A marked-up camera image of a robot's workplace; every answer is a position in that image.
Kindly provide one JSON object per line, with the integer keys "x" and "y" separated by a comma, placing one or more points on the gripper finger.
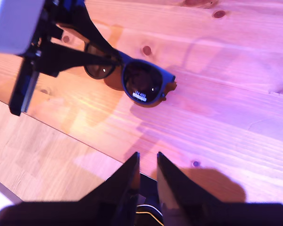
{"x": 184, "y": 200}
{"x": 118, "y": 193}
{"x": 61, "y": 58}
{"x": 80, "y": 18}

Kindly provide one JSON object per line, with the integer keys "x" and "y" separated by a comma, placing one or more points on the black sunglasses with sticker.
{"x": 143, "y": 80}

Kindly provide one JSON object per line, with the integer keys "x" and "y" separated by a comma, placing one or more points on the arm pale camera box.
{"x": 11, "y": 26}

